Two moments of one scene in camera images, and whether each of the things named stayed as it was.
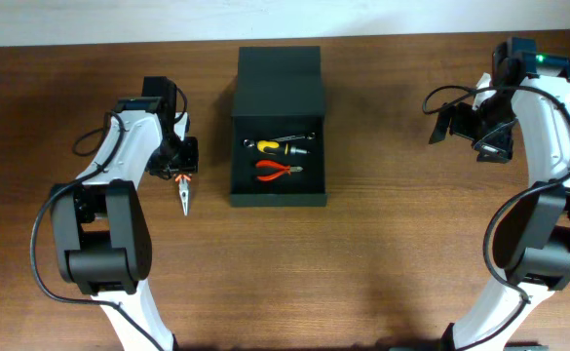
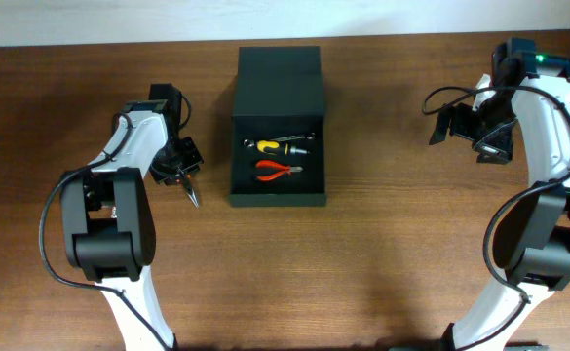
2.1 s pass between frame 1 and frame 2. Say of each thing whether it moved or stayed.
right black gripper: stayed
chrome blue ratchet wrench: stayed
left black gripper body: stayed
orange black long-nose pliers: moved
